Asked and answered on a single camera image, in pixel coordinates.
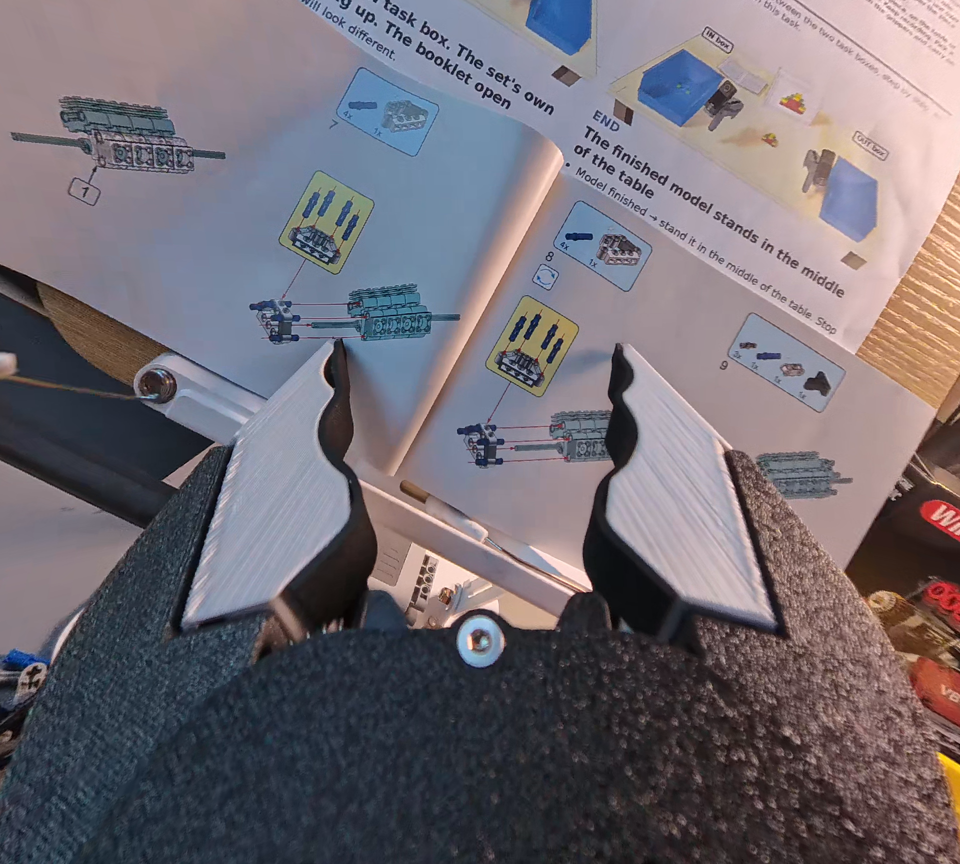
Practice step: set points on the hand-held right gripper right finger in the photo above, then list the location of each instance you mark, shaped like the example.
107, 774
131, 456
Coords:
690, 504

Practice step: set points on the black model set box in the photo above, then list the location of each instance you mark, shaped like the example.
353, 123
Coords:
922, 579

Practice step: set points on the white book stand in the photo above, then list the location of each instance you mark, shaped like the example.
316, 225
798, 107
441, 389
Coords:
202, 391

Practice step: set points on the instruction booklet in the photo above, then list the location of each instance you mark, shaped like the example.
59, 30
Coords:
187, 53

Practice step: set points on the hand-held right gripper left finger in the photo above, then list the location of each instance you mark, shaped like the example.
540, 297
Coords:
277, 489

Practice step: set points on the grey battery box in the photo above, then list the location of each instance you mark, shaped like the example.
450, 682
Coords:
429, 579

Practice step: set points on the printed task sheet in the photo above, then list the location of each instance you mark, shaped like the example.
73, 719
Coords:
750, 16

